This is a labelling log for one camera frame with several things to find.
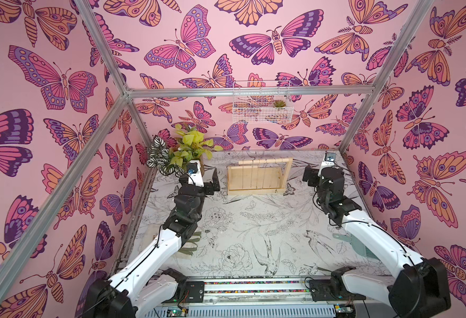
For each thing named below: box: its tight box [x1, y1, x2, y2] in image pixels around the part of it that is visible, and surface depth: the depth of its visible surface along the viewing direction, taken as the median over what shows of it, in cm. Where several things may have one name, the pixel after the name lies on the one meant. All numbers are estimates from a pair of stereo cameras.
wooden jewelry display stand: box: [227, 157, 294, 196], surface depth 102 cm
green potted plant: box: [145, 123, 224, 178], surface depth 92 cm
